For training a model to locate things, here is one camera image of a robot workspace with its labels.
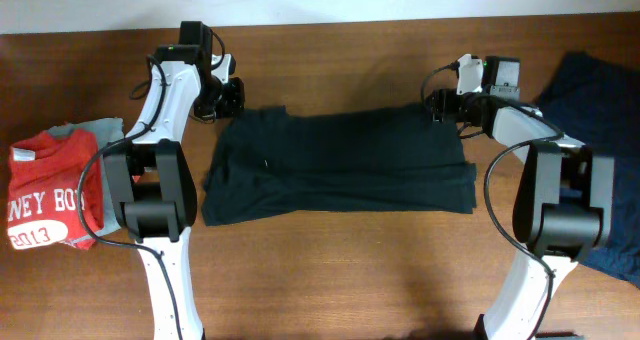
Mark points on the navy blue t-shirt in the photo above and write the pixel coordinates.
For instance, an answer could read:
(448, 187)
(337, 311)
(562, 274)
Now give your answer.
(597, 103)

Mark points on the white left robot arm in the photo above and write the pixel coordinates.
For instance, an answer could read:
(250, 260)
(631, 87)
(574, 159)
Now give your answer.
(152, 190)

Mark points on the red printed t-shirt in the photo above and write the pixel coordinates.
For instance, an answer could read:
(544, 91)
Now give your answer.
(44, 207)

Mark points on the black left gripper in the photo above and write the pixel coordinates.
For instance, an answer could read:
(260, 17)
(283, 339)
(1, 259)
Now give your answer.
(233, 101)

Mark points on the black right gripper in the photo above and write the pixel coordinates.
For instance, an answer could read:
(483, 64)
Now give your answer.
(444, 109)

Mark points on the grey folded t-shirt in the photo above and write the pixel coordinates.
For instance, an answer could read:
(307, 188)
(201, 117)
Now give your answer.
(106, 130)

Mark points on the black t-shirt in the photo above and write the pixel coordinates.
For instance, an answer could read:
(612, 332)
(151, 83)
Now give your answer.
(268, 162)

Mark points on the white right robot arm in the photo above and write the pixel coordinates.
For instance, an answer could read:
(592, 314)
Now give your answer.
(563, 206)

